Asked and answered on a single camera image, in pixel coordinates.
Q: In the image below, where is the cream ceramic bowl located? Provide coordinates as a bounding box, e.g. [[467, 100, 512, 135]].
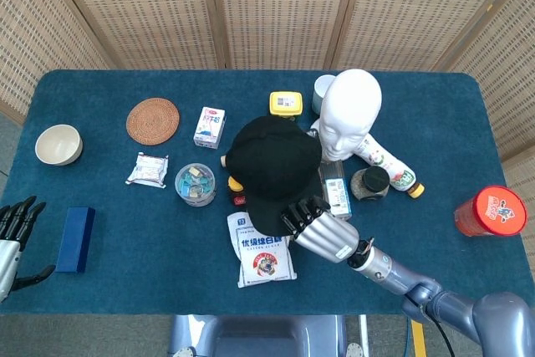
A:
[[34, 124, 84, 166]]

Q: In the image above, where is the pale blue cup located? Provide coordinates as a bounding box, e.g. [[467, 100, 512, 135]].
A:
[[312, 74, 338, 115]]

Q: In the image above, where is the white blue milk carton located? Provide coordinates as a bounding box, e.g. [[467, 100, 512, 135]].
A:
[[193, 106, 227, 150]]

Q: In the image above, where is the long dark blue box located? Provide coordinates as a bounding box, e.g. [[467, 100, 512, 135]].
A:
[[54, 206, 96, 274]]

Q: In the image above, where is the blue grey robot torso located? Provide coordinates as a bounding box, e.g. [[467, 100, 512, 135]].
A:
[[168, 314, 348, 357]]

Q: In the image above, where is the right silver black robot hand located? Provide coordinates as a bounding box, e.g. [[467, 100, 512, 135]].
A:
[[280, 195, 361, 265]]

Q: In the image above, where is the black cable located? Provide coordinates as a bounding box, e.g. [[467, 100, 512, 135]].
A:
[[424, 310, 456, 357]]

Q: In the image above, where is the white castor sugar bag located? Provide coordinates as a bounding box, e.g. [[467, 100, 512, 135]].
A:
[[227, 211, 298, 289]]

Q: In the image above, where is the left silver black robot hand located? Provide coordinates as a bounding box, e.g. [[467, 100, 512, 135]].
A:
[[0, 196, 57, 303]]

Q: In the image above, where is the black cap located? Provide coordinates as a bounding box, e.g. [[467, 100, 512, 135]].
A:
[[225, 115, 325, 237]]

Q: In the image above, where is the white fruit print drink bottle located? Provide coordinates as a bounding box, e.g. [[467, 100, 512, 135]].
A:
[[354, 138, 426, 200]]

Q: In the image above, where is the white red snack packet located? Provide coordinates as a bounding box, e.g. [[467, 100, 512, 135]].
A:
[[125, 152, 170, 189]]

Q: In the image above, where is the blue table cloth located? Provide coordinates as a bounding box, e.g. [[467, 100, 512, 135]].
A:
[[0, 69, 535, 317]]

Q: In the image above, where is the woven bamboo folding screen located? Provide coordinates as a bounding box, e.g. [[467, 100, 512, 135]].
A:
[[0, 0, 535, 162]]

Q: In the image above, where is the yellow lid green container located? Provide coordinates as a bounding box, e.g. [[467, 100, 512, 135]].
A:
[[268, 91, 304, 120]]

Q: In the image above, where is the clear jar of binder clips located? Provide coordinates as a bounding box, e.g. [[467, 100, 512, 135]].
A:
[[174, 162, 217, 207]]

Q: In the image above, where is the round woven rattan coaster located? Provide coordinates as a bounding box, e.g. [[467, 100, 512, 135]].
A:
[[125, 97, 181, 146]]

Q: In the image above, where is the red snack canister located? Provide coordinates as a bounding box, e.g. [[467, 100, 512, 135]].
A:
[[454, 184, 529, 238]]

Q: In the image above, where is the white foam mannequin head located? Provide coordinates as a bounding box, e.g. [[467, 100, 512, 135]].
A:
[[309, 69, 383, 163]]

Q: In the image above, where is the glass spice jar black lid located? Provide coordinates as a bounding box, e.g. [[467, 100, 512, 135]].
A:
[[349, 166, 391, 201]]

